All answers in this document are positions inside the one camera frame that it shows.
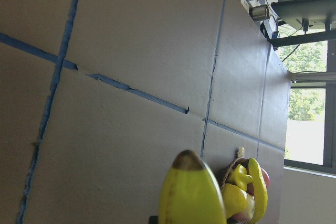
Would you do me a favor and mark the yellow banana curved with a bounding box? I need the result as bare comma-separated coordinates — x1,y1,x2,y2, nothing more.
247,158,268,223

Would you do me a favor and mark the yellow pear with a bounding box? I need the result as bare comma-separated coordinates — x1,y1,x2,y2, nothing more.
222,184,247,221

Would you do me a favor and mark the metal measuring cup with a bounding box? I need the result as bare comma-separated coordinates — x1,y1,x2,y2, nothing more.
249,5,270,22

